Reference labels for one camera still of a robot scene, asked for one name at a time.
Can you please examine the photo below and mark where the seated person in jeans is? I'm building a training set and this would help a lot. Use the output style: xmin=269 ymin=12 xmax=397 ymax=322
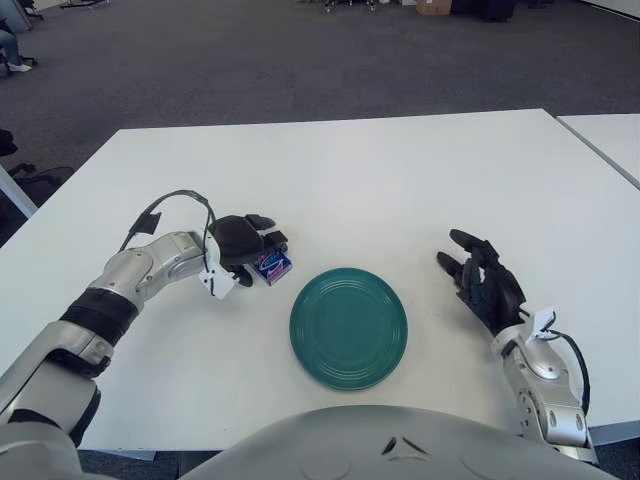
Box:
xmin=0 ymin=14 xmax=39 ymax=74

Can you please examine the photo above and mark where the black storage case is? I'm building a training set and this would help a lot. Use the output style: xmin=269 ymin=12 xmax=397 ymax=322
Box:
xmin=452 ymin=0 xmax=519 ymax=22

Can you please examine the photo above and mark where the wheeled metal cart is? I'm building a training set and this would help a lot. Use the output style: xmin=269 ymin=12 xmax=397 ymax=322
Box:
xmin=322 ymin=0 xmax=401 ymax=14

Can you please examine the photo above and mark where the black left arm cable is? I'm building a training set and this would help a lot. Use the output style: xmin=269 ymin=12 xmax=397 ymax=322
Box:
xmin=118 ymin=188 xmax=224 ymax=296

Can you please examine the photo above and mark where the blue purple gum pack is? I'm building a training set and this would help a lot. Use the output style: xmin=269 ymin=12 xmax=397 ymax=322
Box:
xmin=252 ymin=247 xmax=295 ymax=287

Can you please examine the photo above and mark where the grey table foot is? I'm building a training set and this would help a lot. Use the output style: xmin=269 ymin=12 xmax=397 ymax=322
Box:
xmin=589 ymin=427 xmax=640 ymax=446

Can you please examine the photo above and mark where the white slanted table leg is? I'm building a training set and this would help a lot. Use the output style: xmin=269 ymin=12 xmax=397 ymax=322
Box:
xmin=0 ymin=164 xmax=39 ymax=219

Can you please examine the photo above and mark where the silver robot torso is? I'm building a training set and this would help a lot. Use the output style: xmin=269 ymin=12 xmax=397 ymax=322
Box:
xmin=177 ymin=404 xmax=609 ymax=480

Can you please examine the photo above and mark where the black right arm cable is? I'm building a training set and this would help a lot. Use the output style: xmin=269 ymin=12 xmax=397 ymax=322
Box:
xmin=542 ymin=329 xmax=591 ymax=416

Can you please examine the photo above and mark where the grey cabinet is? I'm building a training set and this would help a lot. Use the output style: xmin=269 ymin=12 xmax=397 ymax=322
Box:
xmin=0 ymin=0 xmax=31 ymax=34

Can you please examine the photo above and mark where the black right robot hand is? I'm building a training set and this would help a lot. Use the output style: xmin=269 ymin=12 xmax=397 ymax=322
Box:
xmin=436 ymin=228 xmax=530 ymax=337

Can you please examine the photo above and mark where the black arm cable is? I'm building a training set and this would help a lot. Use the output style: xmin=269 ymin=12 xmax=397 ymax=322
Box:
xmin=542 ymin=329 xmax=591 ymax=416
xmin=118 ymin=188 xmax=224 ymax=296

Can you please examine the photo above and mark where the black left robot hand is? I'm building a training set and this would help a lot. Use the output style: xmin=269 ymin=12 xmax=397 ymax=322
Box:
xmin=212 ymin=213 xmax=291 ymax=289

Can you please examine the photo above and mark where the green round plate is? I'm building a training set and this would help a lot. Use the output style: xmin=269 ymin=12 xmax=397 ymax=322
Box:
xmin=288 ymin=267 xmax=409 ymax=392

